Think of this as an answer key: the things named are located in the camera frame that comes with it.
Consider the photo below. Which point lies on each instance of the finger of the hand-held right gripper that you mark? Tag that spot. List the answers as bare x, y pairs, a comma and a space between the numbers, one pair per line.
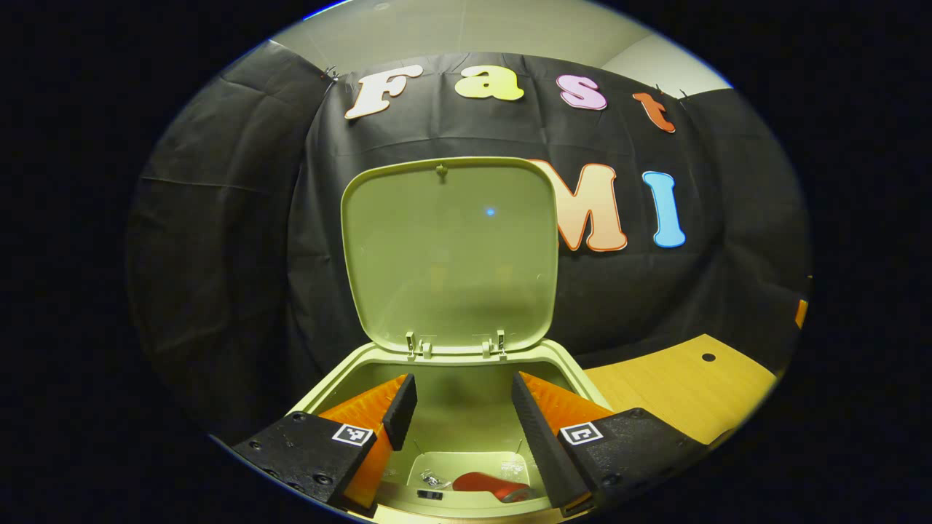
801, 314

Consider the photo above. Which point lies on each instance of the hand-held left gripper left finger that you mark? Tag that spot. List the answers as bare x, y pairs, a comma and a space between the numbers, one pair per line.
400, 411

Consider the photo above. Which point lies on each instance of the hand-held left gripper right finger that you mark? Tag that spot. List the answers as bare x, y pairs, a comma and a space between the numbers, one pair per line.
542, 444

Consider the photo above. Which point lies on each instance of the red pop can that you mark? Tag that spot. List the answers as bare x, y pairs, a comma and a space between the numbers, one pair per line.
488, 482

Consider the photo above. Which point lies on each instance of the light green desktop garbage bin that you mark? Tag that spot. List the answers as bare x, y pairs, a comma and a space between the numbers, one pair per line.
451, 255

